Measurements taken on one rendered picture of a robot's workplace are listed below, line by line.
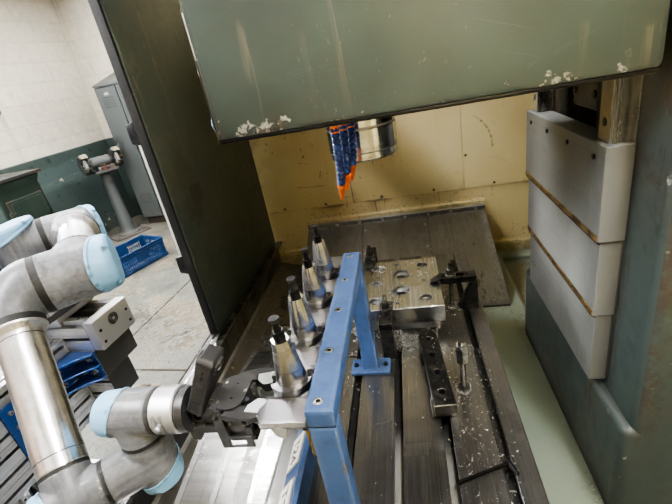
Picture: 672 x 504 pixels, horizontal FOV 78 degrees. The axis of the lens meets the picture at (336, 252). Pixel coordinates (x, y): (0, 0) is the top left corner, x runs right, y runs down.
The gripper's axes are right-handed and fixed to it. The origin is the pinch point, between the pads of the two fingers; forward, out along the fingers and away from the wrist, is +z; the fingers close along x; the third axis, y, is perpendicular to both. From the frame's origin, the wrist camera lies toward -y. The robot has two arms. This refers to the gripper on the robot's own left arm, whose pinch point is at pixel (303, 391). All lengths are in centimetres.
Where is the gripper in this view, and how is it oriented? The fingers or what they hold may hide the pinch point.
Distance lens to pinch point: 65.0
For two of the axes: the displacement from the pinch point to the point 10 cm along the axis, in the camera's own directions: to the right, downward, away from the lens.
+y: 2.0, 8.9, 4.2
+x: -1.2, 4.5, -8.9
